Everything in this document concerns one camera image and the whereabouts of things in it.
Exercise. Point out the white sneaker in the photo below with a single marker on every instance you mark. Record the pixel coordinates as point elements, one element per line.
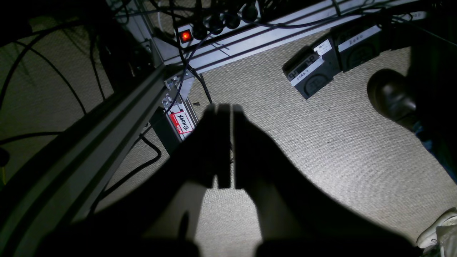
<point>440,239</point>

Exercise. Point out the black box with name sticker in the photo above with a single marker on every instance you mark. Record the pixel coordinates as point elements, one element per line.
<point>174,127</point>

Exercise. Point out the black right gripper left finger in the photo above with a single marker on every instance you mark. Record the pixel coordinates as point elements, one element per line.
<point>160,216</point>

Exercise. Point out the grey foot pedal start label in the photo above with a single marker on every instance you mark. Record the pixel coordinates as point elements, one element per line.
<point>313,66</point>

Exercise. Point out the white power strip red switch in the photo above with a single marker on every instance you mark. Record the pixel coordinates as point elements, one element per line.
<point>224,14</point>

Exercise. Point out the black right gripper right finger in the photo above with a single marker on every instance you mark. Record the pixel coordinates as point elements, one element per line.
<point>295,217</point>

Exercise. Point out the grey foot pedal zero label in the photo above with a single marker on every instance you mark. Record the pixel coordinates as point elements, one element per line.
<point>357,42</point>

